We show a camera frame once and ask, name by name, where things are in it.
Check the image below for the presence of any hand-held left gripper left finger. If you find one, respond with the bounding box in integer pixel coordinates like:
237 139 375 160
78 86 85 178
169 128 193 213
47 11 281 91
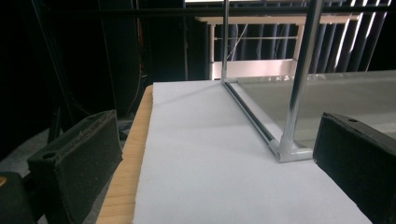
26 109 123 224

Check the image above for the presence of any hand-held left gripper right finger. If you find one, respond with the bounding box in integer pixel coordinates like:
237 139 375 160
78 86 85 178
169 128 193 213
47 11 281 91
312 112 396 224

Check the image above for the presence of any black metal stand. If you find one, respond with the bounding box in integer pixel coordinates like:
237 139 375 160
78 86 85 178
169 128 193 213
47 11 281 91
31 0 94 144

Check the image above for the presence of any white foam mat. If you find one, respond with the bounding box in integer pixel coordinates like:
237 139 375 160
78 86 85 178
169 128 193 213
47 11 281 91
132 79 374 224

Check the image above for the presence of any white table with shelf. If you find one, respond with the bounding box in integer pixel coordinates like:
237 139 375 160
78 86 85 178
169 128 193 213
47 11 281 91
195 14 362 81

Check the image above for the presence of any silver metal frame rack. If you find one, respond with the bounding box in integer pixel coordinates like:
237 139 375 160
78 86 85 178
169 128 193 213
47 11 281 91
220 0 396 163

